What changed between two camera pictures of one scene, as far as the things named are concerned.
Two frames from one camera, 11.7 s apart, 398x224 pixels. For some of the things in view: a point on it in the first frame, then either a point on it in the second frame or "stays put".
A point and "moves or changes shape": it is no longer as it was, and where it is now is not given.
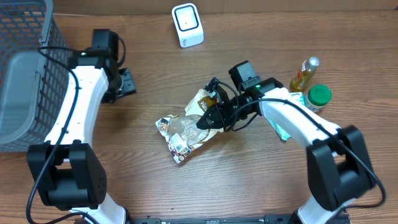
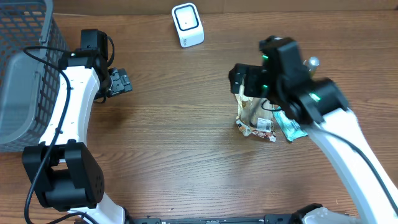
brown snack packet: [181, 133] -> [255, 116]
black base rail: [278, 219] stays put
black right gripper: [222, 112] -> [244, 79]
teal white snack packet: [280, 132] moves or changes shape
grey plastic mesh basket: [34, 70] stays put
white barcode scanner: [188, 25] stays put
